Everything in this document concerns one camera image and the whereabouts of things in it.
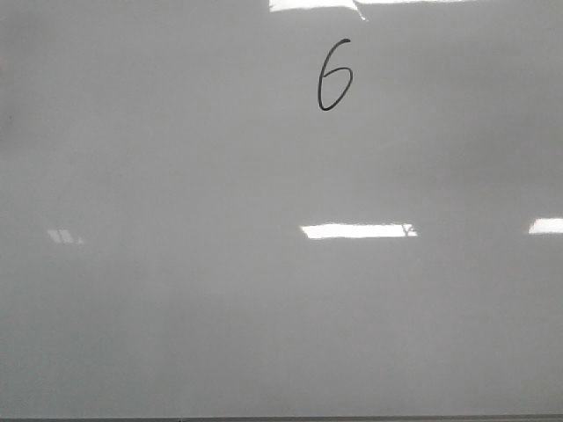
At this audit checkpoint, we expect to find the white glossy whiteboard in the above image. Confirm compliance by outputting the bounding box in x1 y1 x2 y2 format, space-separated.
1 1 562 418

